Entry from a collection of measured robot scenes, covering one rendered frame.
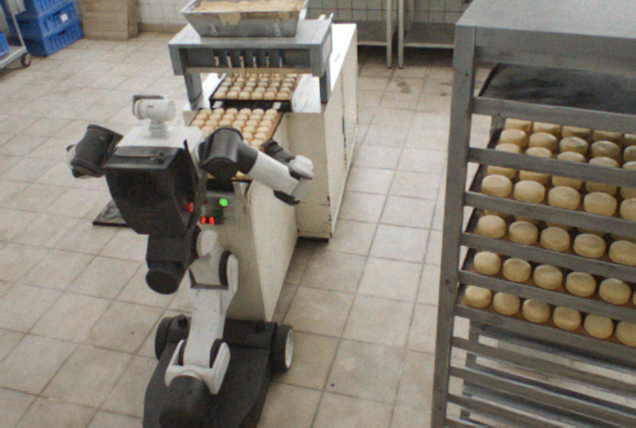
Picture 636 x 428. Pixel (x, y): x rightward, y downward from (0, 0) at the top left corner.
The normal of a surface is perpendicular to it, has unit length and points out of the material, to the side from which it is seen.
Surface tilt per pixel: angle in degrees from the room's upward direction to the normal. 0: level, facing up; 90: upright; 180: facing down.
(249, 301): 90
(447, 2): 90
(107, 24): 67
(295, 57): 90
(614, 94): 0
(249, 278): 90
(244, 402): 0
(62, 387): 0
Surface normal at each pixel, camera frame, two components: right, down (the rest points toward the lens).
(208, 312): -0.13, -0.40
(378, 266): -0.06, -0.83
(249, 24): -0.12, 0.85
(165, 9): -0.27, 0.54
